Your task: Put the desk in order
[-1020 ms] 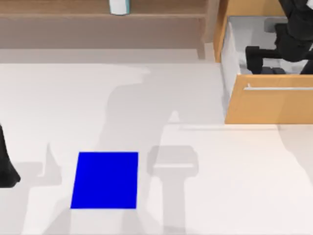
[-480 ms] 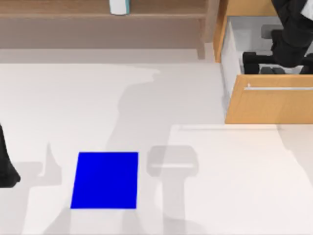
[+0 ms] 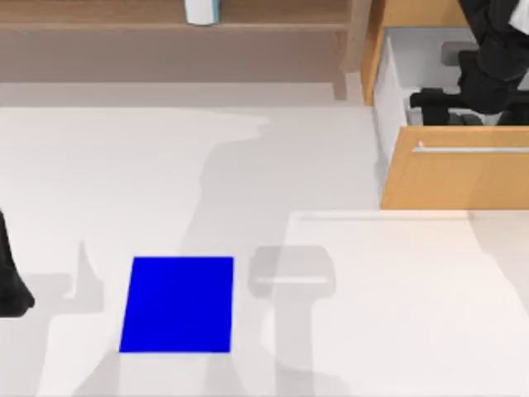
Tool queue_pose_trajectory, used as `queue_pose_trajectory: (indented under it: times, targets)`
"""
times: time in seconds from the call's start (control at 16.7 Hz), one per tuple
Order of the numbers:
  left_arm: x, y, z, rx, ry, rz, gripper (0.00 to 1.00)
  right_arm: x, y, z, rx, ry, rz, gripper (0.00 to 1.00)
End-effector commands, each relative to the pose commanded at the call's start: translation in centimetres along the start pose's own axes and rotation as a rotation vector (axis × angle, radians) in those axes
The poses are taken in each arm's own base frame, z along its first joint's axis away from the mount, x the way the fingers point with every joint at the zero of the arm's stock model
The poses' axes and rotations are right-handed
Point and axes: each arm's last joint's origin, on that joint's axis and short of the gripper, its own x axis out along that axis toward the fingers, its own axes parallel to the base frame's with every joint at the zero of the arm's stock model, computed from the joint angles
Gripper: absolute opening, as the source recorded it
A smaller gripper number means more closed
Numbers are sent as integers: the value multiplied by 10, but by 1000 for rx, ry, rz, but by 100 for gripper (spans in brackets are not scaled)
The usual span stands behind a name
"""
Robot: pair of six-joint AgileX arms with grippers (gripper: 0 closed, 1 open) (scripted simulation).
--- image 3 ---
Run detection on dark grey small object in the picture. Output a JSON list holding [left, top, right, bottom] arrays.
[[449, 108, 498, 127]]

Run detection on grey pierced drawer inside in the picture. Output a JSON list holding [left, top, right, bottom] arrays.
[[373, 26, 529, 166]]

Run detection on pale grey rounded box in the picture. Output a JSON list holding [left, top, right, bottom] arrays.
[[441, 41, 477, 67]]

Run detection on pale wooden drawer front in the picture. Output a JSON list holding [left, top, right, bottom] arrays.
[[379, 125, 529, 211]]

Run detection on wooden cupboard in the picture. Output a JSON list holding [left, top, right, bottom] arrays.
[[360, 0, 529, 107]]

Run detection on white and pale blue container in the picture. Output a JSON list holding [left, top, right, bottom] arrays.
[[183, 0, 221, 27]]

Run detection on wooden open shelf unit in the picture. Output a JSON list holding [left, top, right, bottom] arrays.
[[0, 0, 365, 101]]

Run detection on flat blue square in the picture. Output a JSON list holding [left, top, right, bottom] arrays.
[[118, 256, 235, 354]]

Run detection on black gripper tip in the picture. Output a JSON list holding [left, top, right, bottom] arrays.
[[0, 210, 36, 320]]

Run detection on long metal drawer handle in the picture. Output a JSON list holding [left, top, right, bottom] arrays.
[[412, 141, 529, 155]]

